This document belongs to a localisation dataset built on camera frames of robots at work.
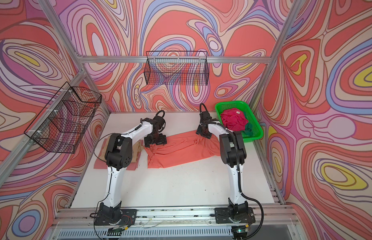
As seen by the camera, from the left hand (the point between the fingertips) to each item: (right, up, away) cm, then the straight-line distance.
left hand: (161, 144), depth 101 cm
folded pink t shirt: (-35, -11, -11) cm, 38 cm away
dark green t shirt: (+60, +10, +1) cm, 61 cm away
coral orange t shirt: (+13, -2, -2) cm, 13 cm away
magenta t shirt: (+52, +17, +6) cm, 55 cm away
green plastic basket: (+65, +9, -1) cm, 66 cm away
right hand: (+29, +6, +5) cm, 30 cm away
